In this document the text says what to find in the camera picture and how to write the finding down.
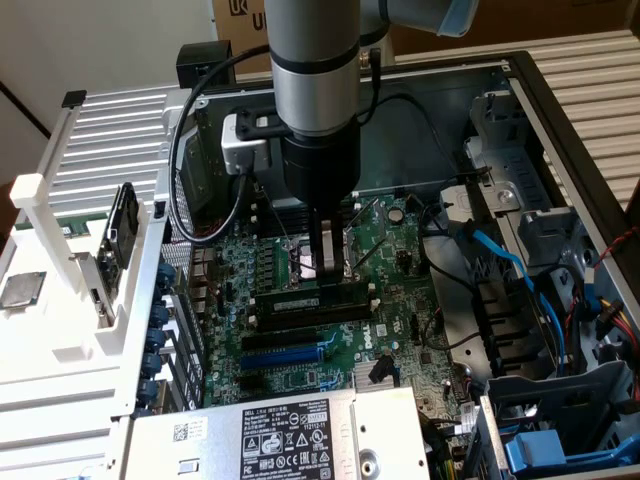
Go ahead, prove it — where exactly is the square CPU chip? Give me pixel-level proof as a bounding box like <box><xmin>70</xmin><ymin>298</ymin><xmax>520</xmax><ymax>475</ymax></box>
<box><xmin>0</xmin><ymin>271</ymin><xmax>48</xmax><ymax>310</ymax></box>

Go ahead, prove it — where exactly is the small black box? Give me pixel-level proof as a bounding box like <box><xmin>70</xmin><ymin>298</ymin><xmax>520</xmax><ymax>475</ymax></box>
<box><xmin>176</xmin><ymin>40</ymin><xmax>237</xmax><ymax>91</ymax></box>

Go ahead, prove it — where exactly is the open metal PC case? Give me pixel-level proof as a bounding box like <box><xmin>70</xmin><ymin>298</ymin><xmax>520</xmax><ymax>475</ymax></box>
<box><xmin>107</xmin><ymin>49</ymin><xmax>640</xmax><ymax>480</ymax></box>

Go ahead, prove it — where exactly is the black camera bracket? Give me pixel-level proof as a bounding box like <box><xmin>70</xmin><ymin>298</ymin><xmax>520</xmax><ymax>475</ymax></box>
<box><xmin>236</xmin><ymin>107</ymin><xmax>291</xmax><ymax>144</ymax></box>

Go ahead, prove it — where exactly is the red black twisted wire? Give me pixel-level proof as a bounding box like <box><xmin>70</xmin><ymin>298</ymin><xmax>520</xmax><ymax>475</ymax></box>
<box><xmin>192</xmin><ymin>218</ymin><xmax>227</xmax><ymax>247</ymax></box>
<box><xmin>592</xmin><ymin>225</ymin><xmax>640</xmax><ymax>264</ymax></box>

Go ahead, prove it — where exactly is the red yellow power wire bundle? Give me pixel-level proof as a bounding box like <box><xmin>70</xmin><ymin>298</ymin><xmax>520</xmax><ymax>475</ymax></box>
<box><xmin>597</xmin><ymin>294</ymin><xmax>640</xmax><ymax>364</ymax></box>

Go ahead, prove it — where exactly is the white parts rack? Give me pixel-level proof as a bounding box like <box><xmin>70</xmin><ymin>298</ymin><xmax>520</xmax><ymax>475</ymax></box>
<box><xmin>0</xmin><ymin>89</ymin><xmax>169</xmax><ymax>381</ymax></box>

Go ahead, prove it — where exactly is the black rail end cap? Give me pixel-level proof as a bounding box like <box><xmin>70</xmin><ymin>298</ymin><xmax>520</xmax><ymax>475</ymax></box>
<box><xmin>60</xmin><ymin>88</ymin><xmax>89</xmax><ymax>110</ymax></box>

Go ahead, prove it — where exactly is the silver finned heatsink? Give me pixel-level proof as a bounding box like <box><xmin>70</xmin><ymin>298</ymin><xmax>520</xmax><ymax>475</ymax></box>
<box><xmin>353</xmin><ymin>358</ymin><xmax>397</xmax><ymax>390</ymax></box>

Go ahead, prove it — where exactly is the blue expansion slot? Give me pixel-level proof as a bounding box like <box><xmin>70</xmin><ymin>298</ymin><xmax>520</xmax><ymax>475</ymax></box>
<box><xmin>238</xmin><ymin>345</ymin><xmax>322</xmax><ymax>372</ymax></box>

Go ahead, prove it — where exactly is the black plastic fan shroud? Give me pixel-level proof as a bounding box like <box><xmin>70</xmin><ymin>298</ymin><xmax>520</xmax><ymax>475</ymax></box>
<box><xmin>472</xmin><ymin>278</ymin><xmax>554</xmax><ymax>379</ymax></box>

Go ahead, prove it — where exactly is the long black expansion slot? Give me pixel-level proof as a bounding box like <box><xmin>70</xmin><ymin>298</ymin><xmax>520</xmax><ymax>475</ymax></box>
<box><xmin>241</xmin><ymin>327</ymin><xmax>320</xmax><ymax>352</ymax></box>

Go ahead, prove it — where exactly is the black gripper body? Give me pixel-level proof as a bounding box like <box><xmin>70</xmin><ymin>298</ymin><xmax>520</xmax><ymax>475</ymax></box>
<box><xmin>279</xmin><ymin>124</ymin><xmax>363</xmax><ymax>219</ymax></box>

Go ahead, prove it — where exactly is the black looped camera cable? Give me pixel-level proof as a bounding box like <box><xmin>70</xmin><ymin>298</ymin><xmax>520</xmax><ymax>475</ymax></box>
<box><xmin>168</xmin><ymin>43</ymin><xmax>274</xmax><ymax>246</ymax></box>

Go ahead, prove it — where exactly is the green RAM stick with label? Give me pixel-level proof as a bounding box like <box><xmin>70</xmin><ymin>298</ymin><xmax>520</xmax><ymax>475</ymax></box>
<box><xmin>14</xmin><ymin>213</ymin><xmax>110</xmax><ymax>237</ymax></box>

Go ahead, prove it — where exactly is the silver rear port block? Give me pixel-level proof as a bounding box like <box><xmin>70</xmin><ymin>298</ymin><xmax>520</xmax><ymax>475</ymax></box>
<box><xmin>188</xmin><ymin>247</ymin><xmax>217</xmax><ymax>314</ymax></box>

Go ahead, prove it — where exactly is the green Dell motherboard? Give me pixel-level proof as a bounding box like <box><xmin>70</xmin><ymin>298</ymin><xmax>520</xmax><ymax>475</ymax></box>
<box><xmin>192</xmin><ymin>192</ymin><xmax>481</xmax><ymax>416</ymax></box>

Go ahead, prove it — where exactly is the printed cardboard box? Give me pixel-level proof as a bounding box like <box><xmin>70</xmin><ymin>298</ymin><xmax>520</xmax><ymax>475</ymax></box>
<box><xmin>212</xmin><ymin>0</ymin><xmax>274</xmax><ymax>76</ymax></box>

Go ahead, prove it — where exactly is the grey metal disk bay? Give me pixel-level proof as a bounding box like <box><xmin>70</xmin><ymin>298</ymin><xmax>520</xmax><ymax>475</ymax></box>
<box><xmin>438</xmin><ymin>92</ymin><xmax>596</xmax><ymax>274</ymax></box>

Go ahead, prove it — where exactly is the looped black wire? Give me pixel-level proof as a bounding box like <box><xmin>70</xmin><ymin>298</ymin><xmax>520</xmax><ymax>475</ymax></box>
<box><xmin>418</xmin><ymin>202</ymin><xmax>484</xmax><ymax>296</ymax></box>

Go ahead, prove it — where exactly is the blue drive caddy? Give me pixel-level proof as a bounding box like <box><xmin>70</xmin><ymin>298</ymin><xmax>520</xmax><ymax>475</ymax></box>
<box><xmin>504</xmin><ymin>428</ymin><xmax>640</xmax><ymax>474</ymax></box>

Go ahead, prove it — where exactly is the blue flat disk wire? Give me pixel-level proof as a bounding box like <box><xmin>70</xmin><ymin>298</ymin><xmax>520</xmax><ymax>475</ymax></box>
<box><xmin>457</xmin><ymin>219</ymin><xmax>576</xmax><ymax>369</ymax></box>
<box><xmin>569</xmin><ymin>269</ymin><xmax>601</xmax><ymax>326</ymax></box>

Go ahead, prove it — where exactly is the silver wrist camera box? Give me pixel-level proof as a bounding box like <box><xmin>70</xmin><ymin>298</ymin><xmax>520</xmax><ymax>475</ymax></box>
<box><xmin>221</xmin><ymin>113</ymin><xmax>274</xmax><ymax>176</ymax></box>

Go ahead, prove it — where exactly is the black graphics card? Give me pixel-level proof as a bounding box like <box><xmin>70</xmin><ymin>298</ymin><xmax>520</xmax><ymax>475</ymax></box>
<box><xmin>97</xmin><ymin>182</ymin><xmax>141</xmax><ymax>306</ymax></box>

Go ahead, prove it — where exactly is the black cable with gold plug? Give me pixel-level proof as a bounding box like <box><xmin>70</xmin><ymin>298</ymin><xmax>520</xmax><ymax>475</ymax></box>
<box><xmin>359</xmin><ymin>47</ymin><xmax>385</xmax><ymax>124</ymax></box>

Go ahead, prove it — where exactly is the black angled wire connector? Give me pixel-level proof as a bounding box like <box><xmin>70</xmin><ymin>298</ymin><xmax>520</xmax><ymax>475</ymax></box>
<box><xmin>368</xmin><ymin>351</ymin><xmax>397</xmax><ymax>386</ymax></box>

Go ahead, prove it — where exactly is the silver CPU socket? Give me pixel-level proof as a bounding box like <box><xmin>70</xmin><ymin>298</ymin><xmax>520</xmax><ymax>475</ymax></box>
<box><xmin>283</xmin><ymin>233</ymin><xmax>364</xmax><ymax>294</ymax></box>

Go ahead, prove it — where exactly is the plain brown cardboard box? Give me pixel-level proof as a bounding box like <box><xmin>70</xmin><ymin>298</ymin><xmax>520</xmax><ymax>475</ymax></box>
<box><xmin>389</xmin><ymin>0</ymin><xmax>640</xmax><ymax>54</ymax></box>

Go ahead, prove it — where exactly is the silver power supply with label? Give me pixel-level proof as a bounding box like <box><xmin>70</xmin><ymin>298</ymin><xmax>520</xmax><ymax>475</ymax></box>
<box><xmin>117</xmin><ymin>387</ymin><xmax>431</xmax><ymax>480</ymax></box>

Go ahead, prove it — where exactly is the grey drive cage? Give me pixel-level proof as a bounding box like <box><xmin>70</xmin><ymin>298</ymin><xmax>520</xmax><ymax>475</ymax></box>
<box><xmin>474</xmin><ymin>359</ymin><xmax>640</xmax><ymax>480</ymax></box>

